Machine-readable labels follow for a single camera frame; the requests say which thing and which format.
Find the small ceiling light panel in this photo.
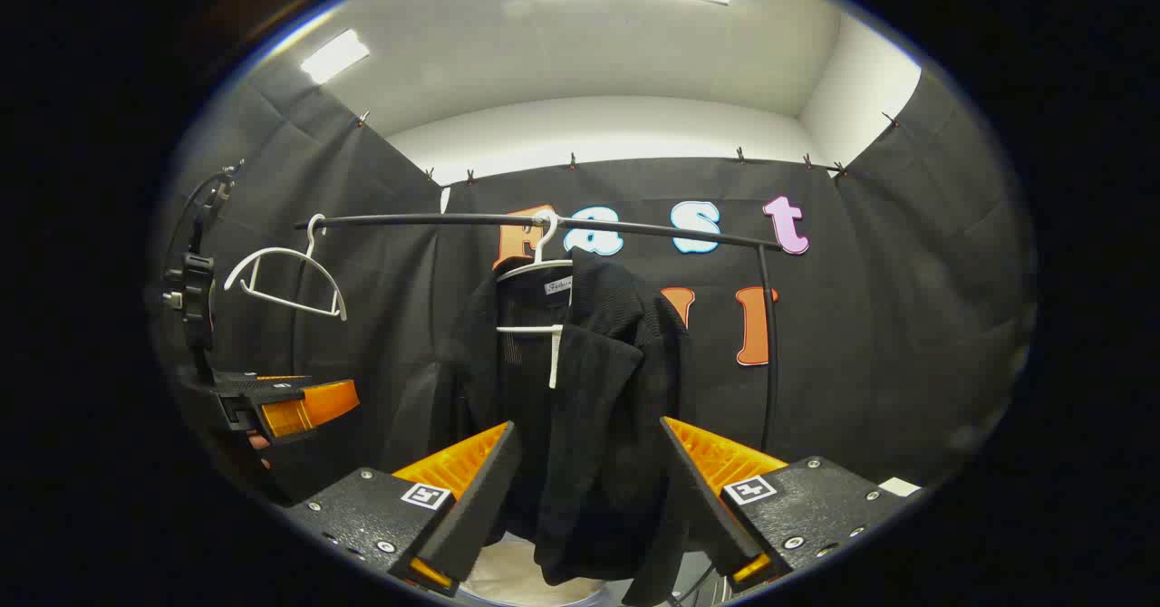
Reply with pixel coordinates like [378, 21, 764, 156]
[300, 29, 371, 85]

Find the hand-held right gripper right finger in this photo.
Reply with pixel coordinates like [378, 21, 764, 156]
[659, 417, 923, 594]

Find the row of black clips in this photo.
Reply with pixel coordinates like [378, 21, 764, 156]
[353, 111, 903, 182]

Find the black knit cardigan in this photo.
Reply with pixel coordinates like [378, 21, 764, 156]
[426, 246, 699, 606]

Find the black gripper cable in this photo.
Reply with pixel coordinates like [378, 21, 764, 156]
[163, 163, 244, 273]

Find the dark floor cable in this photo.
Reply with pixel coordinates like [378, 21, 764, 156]
[666, 562, 726, 607]

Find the black clothes rack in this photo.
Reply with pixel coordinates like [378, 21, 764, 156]
[293, 213, 785, 454]

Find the white clothes hanger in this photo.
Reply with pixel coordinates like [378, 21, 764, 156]
[494, 210, 576, 390]
[224, 214, 349, 323]

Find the white laundry hamper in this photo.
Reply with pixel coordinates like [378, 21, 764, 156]
[458, 535, 608, 607]

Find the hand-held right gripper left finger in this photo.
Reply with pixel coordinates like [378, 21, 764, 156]
[285, 421, 525, 597]

